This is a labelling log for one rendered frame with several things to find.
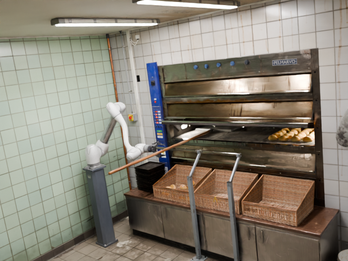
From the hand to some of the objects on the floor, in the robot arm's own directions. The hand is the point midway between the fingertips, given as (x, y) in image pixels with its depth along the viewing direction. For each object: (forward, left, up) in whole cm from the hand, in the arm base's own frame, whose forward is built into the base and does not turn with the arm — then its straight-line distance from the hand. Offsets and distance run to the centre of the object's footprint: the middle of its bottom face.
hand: (163, 149), depth 397 cm
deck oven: (+39, +151, -120) cm, 197 cm away
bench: (+44, +28, -120) cm, 130 cm away
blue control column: (-58, +143, -120) cm, 196 cm away
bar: (+28, +6, -120) cm, 123 cm away
